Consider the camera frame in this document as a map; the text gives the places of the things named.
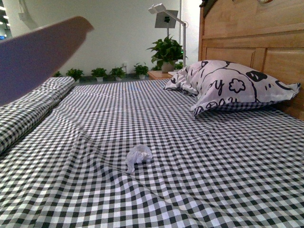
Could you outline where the white tissue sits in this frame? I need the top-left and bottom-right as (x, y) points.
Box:
(125, 144), (152, 174)

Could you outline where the beige plastic dustpan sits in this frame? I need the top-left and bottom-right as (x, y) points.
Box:
(0, 16), (94, 105)

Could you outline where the far wooden nightstand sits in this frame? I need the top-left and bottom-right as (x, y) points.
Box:
(148, 70), (172, 80)

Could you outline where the small potted plant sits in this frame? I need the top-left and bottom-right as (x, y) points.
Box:
(134, 63), (149, 79)
(66, 68), (84, 83)
(91, 68), (107, 82)
(110, 67), (126, 81)

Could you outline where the large potted green plant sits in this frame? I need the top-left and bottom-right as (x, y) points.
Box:
(147, 37), (185, 73)

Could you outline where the cartoon print pillow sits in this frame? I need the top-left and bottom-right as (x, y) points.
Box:
(164, 60), (301, 117)

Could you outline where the grey tablet on stand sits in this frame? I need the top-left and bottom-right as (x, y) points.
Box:
(154, 12), (176, 29)

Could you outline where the white floor lamp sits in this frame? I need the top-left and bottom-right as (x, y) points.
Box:
(148, 3), (186, 67)

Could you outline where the black white checkered bedsheet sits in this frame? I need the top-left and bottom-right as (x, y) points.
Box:
(0, 80), (304, 228)

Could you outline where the folded checkered blanket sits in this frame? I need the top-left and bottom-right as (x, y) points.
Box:
(0, 76), (75, 152)

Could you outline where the wooden bed headboard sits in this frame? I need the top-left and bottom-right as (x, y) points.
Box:
(198, 0), (304, 121)

